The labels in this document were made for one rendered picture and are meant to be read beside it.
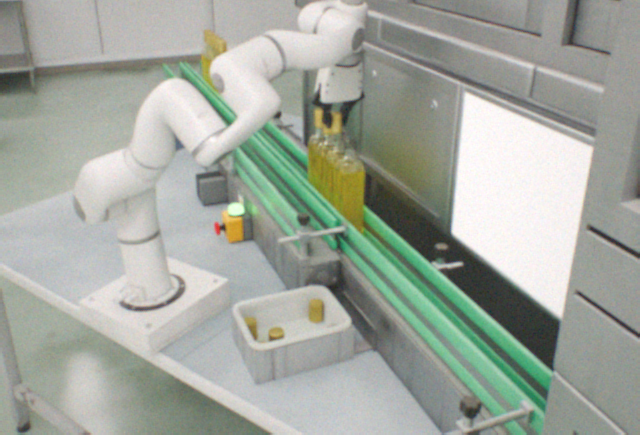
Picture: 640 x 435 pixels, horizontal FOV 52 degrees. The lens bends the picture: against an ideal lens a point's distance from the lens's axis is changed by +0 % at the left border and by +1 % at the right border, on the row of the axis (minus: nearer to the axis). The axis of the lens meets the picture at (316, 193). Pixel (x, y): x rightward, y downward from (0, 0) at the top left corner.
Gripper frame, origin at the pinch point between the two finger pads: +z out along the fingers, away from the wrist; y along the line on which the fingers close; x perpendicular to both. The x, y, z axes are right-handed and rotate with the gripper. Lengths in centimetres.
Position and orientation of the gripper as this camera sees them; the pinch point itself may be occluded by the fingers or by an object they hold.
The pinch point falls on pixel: (335, 117)
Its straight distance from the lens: 157.0
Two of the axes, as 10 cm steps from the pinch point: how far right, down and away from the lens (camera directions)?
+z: -1.0, 7.9, 6.1
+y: -9.2, 1.6, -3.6
